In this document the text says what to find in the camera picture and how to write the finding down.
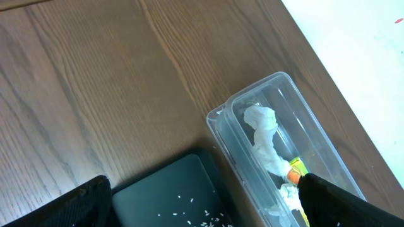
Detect pile of rice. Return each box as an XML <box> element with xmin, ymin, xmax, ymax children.
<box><xmin>150</xmin><ymin>195</ymin><xmax>235</xmax><ymax>227</ymax></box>

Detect white tissue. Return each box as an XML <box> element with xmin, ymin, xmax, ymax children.
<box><xmin>244</xmin><ymin>105</ymin><xmax>302</xmax><ymax>211</ymax></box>

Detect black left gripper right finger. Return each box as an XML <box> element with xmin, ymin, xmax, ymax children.
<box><xmin>297</xmin><ymin>173</ymin><xmax>403</xmax><ymax>227</ymax></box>

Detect black plastic tray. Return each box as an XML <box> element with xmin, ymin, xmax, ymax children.
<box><xmin>110</xmin><ymin>148</ymin><xmax>244</xmax><ymax>226</ymax></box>

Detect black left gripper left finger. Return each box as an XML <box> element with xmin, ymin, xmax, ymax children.
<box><xmin>4</xmin><ymin>175</ymin><xmax>112</xmax><ymax>227</ymax></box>

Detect yellow snack wrapper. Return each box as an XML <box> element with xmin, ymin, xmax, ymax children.
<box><xmin>284</xmin><ymin>157</ymin><xmax>310</xmax><ymax>226</ymax></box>

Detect clear plastic bin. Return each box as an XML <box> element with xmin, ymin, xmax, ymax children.
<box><xmin>217</xmin><ymin>72</ymin><xmax>364</xmax><ymax>226</ymax></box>

